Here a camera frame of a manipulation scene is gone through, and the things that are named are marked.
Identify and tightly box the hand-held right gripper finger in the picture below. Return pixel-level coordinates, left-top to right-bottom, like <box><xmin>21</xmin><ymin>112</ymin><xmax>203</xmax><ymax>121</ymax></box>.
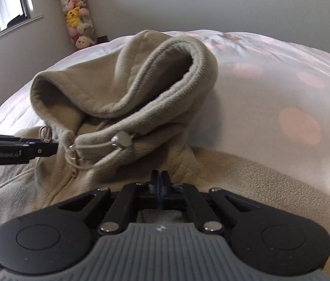
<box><xmin>159</xmin><ymin>170</ymin><xmax>271</xmax><ymax>235</ymax></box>
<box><xmin>58</xmin><ymin>170</ymin><xmax>161</xmax><ymax>235</ymax></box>

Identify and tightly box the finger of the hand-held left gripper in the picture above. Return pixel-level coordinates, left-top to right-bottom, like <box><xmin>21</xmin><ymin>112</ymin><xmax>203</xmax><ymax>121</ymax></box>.
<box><xmin>29</xmin><ymin>143</ymin><xmax>58</xmax><ymax>161</ymax></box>
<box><xmin>19</xmin><ymin>137</ymin><xmax>50</xmax><ymax>144</ymax></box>

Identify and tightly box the beige fleece hoodie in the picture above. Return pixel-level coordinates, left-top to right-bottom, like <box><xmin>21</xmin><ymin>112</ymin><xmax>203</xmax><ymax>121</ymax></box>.
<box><xmin>0</xmin><ymin>29</ymin><xmax>330</xmax><ymax>281</ymax></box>

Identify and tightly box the clear tube of plush toys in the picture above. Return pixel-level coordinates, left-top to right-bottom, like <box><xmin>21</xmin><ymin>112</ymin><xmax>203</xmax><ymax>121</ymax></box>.
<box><xmin>54</xmin><ymin>0</ymin><xmax>96</xmax><ymax>50</ymax></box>

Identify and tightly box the pink dotted bed cover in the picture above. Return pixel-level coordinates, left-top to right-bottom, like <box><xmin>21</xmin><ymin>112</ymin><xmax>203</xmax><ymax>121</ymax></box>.
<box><xmin>0</xmin><ymin>29</ymin><xmax>330</xmax><ymax>220</ymax></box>

